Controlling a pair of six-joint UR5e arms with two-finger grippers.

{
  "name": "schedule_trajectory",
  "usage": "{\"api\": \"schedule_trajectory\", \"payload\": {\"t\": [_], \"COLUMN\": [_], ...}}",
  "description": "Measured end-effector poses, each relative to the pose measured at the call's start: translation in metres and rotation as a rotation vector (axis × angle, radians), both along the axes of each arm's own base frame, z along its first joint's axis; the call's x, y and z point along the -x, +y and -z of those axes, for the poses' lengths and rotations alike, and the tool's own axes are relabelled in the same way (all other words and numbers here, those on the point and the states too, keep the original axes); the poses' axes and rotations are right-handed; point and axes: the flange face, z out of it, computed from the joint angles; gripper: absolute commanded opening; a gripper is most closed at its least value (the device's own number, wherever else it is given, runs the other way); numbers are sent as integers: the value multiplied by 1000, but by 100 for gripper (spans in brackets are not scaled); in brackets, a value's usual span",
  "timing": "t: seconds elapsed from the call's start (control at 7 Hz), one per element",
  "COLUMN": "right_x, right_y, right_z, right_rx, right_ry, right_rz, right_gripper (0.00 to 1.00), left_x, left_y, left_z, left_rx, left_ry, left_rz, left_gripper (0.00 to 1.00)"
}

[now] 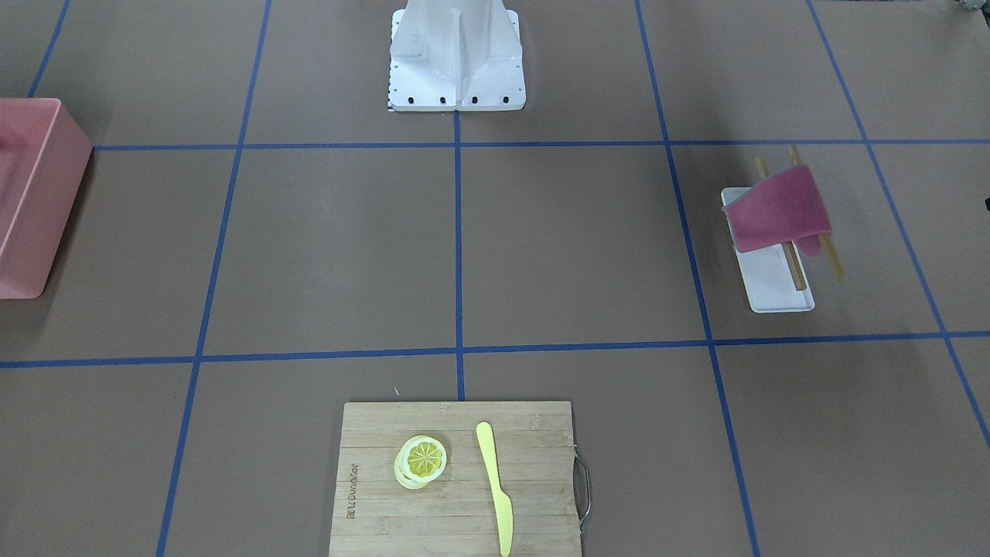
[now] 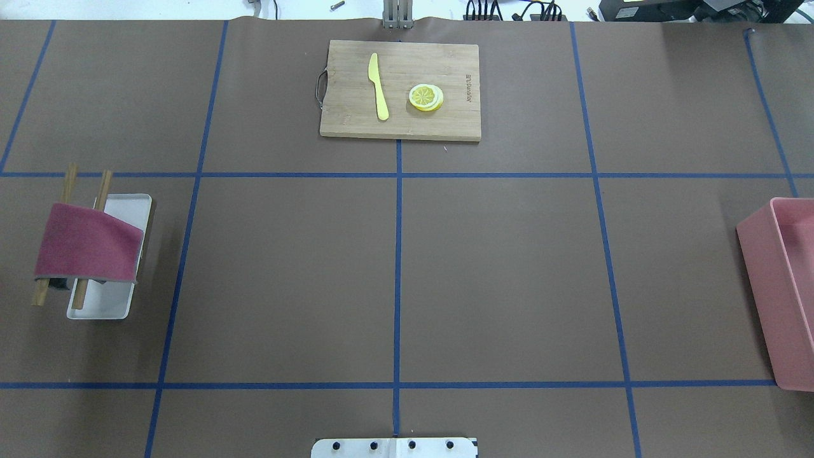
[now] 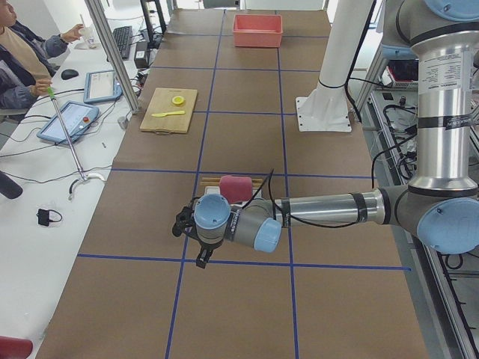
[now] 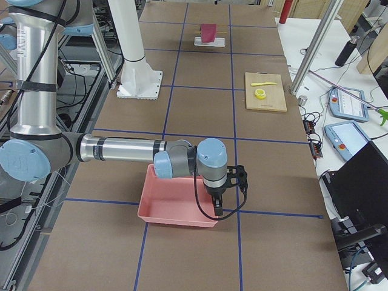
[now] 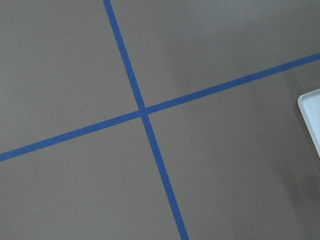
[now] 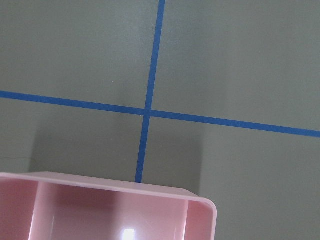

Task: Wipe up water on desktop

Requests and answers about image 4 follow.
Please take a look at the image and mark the yellow lemon slices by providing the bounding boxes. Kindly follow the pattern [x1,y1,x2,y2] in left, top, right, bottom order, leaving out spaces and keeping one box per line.
[254,89,266,100]

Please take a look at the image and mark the reacher grabber stick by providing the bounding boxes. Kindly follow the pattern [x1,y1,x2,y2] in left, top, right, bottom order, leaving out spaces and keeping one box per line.
[308,69,388,127]

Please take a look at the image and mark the red bottle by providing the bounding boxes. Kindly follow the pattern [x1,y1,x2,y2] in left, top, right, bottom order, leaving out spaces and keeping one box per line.
[279,0,293,24]

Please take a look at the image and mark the black bottle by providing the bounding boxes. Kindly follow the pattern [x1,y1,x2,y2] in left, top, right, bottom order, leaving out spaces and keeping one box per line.
[335,35,360,67]

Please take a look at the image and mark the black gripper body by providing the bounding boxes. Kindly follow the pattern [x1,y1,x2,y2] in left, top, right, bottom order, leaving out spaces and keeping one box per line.
[205,185,226,202]

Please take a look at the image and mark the pink microfiber cloth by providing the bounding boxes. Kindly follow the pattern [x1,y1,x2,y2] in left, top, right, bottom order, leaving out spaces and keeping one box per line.
[200,23,217,44]

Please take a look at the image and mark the black relay module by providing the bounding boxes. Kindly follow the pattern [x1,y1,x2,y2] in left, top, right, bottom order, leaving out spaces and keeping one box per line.
[303,120,316,135]
[309,140,323,159]

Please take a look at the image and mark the white rectangular tray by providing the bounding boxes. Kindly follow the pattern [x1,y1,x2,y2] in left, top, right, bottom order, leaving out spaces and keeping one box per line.
[194,36,226,47]

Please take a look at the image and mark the blue teach pendant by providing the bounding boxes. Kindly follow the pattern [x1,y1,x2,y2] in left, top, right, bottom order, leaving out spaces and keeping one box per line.
[324,121,371,161]
[329,87,369,122]

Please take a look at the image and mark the lower black relay module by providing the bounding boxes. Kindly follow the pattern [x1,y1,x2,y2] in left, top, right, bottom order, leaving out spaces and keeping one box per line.
[309,140,323,159]

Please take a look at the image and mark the black camera cable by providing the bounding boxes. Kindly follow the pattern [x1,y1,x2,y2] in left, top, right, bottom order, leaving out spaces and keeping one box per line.
[192,175,249,221]

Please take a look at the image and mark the bamboo cutting board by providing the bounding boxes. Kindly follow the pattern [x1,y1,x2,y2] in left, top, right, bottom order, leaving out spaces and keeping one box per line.
[245,72,287,112]

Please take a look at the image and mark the small metal cylinder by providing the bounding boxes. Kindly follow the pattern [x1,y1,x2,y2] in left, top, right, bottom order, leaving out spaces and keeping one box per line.
[298,95,308,107]

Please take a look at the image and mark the black monitor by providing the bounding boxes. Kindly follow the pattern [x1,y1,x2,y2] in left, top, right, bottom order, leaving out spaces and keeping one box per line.
[323,141,387,274]

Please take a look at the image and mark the aluminium frame post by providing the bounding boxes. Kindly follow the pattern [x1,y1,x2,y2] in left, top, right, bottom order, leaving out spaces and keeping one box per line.
[290,0,344,95]

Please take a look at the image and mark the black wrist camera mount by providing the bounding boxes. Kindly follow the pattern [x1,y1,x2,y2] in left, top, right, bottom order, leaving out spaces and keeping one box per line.
[224,165,248,195]

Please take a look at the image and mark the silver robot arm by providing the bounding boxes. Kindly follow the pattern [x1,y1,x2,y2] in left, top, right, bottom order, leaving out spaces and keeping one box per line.
[1,1,231,220]

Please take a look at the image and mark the pink plastic bin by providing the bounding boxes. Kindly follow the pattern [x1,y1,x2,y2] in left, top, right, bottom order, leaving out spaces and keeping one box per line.
[138,164,216,227]

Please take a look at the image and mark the yellow plastic knife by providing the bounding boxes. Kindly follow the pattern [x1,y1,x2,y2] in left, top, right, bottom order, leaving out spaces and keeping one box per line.
[250,81,277,87]

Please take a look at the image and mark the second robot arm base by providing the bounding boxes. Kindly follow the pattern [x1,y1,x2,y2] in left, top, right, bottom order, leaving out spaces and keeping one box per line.
[1,1,94,51]

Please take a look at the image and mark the white pedestal column base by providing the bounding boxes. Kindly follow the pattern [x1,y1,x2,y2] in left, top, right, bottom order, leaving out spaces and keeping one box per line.
[109,0,163,100]

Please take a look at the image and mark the lower blue teach pendant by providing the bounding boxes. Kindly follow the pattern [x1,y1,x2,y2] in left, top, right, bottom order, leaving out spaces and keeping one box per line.
[324,121,371,161]

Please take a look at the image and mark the upper blue teach pendant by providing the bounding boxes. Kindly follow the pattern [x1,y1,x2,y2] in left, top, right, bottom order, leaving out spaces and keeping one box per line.
[329,87,369,122]

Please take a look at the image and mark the upper black relay module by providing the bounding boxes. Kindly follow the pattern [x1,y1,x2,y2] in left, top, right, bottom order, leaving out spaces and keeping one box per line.
[303,120,316,135]

